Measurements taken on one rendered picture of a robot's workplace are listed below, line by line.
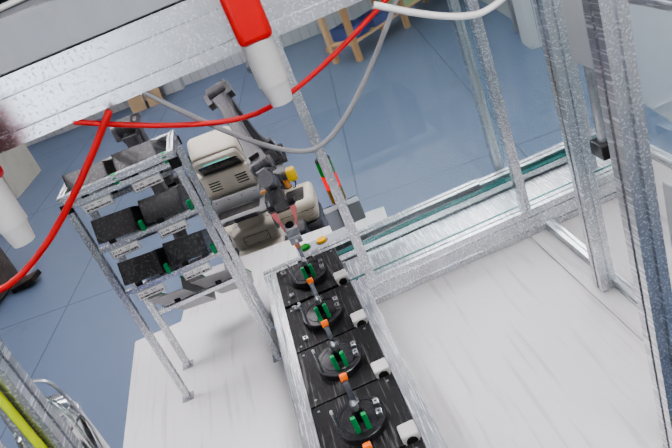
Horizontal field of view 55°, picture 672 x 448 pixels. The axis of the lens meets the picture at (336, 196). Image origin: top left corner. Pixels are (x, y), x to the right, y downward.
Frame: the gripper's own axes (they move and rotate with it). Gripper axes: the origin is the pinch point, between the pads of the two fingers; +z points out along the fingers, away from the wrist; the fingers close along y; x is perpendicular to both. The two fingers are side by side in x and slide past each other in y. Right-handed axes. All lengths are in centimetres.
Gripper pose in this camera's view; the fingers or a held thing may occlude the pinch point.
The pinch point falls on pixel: (290, 227)
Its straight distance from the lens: 224.7
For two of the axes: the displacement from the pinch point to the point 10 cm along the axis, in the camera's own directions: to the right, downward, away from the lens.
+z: 4.0, 9.1, -1.4
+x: -0.1, 1.6, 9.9
